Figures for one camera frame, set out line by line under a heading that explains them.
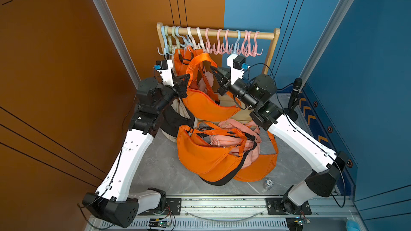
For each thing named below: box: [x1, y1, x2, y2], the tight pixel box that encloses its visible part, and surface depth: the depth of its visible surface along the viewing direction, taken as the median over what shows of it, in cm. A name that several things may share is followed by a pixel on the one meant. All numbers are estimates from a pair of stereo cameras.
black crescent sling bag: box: [160, 100, 195, 138], surface depth 92 cm
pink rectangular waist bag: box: [209, 135, 261, 169], surface depth 87 cm
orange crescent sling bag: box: [233, 131, 279, 183], surface depth 84 cm
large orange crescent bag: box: [176, 121, 248, 181], surface depth 81 cm
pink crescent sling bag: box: [209, 118, 262, 141], surface depth 95 cm
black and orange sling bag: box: [199, 133, 258, 186], surface depth 77 cm
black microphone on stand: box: [284, 78, 303, 122], surface depth 96 cm
